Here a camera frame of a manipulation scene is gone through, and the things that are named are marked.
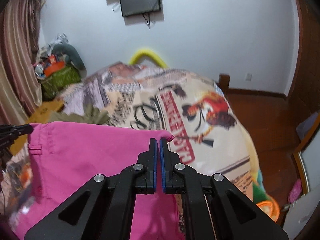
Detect pink pants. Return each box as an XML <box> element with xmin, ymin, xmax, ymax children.
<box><xmin>15</xmin><ymin>122</ymin><xmax>184</xmax><ymax>239</ymax></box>

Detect wooden laptop tray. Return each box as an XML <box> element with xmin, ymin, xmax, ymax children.
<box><xmin>10</xmin><ymin>100</ymin><xmax>64</xmax><ymax>156</ymax></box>

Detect striped red curtain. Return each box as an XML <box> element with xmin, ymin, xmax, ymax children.
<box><xmin>1</xmin><ymin>0</ymin><xmax>42</xmax><ymax>125</ymax></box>

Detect orange yellow blanket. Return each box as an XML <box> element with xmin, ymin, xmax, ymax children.
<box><xmin>246</xmin><ymin>138</ymin><xmax>280</xmax><ymax>222</ymax></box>

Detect newspaper print bed cover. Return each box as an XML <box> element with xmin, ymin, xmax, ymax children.
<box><xmin>1</xmin><ymin>63</ymin><xmax>253</xmax><ymax>233</ymax></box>

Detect orange box in basket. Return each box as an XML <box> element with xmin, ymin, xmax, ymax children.
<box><xmin>43</xmin><ymin>61</ymin><xmax>65</xmax><ymax>77</ymax></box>

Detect olive green garment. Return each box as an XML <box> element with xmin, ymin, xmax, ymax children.
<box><xmin>48</xmin><ymin>105</ymin><xmax>111</xmax><ymax>125</ymax></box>

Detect white suitcase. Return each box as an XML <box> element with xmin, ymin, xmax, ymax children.
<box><xmin>283</xmin><ymin>185</ymin><xmax>319</xmax><ymax>239</ymax></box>

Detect grey plush toy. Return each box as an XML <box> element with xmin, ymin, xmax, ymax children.
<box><xmin>52</xmin><ymin>43</ymin><xmax>86</xmax><ymax>70</ymax></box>

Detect wooden door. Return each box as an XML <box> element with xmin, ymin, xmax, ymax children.
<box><xmin>288</xmin><ymin>0</ymin><xmax>319</xmax><ymax>113</ymax></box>

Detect yellow headboard cushion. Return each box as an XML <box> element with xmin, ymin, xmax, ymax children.
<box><xmin>129</xmin><ymin>48</ymin><xmax>168</xmax><ymax>69</ymax></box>

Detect wall power socket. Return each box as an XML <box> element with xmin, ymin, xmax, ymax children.
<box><xmin>245</xmin><ymin>73</ymin><xmax>252</xmax><ymax>81</ymax></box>

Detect small black wall monitor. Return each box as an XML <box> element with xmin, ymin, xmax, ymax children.
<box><xmin>120</xmin><ymin>0</ymin><xmax>161</xmax><ymax>17</ymax></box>

